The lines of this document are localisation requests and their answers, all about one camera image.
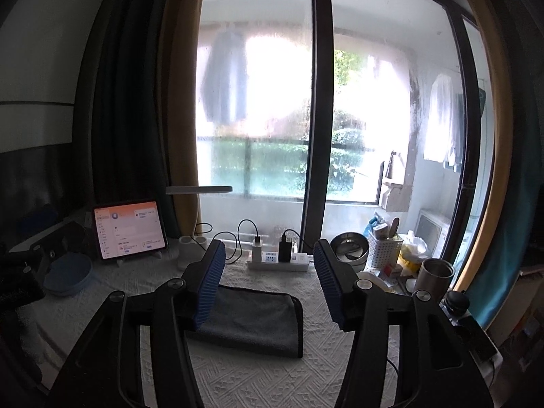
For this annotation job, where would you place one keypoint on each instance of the grey towel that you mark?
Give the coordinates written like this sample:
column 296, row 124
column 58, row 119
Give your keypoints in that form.
column 250, row 318

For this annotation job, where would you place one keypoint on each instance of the black device with knob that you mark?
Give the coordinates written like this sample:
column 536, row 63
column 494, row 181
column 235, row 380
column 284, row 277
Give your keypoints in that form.
column 467, row 323

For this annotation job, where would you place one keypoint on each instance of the tan curtain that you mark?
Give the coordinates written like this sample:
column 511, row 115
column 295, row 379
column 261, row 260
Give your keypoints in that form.
column 180, row 106

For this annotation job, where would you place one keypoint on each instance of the white power strip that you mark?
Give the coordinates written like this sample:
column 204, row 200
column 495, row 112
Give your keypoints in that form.
column 278, row 262

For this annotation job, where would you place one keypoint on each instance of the yellow plastic bag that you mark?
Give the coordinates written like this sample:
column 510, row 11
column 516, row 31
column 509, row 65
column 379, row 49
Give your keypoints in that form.
column 411, row 251

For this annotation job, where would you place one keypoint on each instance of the stainless steel tumbler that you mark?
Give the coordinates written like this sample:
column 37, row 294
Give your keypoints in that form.
column 432, row 276

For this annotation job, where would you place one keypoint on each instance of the blue bowl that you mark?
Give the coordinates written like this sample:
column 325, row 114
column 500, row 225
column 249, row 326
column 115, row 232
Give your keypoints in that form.
column 68, row 275

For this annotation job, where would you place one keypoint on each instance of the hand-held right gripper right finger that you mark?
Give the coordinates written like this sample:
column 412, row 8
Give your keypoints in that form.
column 330, row 289

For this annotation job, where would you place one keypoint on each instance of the black sliding door frame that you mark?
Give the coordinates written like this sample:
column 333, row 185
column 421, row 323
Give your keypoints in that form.
column 316, row 106

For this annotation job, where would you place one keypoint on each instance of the dark curtain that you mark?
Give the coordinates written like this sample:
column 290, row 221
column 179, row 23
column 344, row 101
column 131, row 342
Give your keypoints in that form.
column 123, row 110

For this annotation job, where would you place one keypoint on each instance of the hanging white shirt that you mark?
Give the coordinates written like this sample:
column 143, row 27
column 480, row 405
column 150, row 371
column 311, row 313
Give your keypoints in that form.
column 443, row 121

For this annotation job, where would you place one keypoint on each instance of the stainless steel bowl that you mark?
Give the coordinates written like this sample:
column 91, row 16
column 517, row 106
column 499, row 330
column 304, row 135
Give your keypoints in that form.
column 349, row 250

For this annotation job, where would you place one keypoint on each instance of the white charger plug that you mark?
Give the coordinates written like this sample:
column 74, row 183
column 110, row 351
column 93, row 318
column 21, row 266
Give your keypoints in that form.
column 257, row 247

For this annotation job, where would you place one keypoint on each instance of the white desk lamp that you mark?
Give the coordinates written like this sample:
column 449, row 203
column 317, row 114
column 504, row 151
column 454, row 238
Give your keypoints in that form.
column 193, row 221

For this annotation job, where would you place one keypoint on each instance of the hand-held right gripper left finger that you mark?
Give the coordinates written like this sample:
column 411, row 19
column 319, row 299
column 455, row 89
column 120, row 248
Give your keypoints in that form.
column 209, row 282

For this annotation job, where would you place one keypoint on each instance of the white perforated basket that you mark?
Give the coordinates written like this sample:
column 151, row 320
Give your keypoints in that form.
column 383, row 248

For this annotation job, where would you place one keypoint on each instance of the black charger plug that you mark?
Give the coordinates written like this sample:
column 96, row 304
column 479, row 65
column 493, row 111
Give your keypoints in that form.
column 285, row 249

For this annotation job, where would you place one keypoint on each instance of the white textured tablecloth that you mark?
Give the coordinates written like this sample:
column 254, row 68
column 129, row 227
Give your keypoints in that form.
column 255, row 374

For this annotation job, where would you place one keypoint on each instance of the hanging grey shirt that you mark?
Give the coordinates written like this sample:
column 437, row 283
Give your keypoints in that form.
column 224, row 78

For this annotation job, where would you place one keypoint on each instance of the tablet with lit screen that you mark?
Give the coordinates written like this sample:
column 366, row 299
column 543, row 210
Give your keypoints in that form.
column 129, row 230

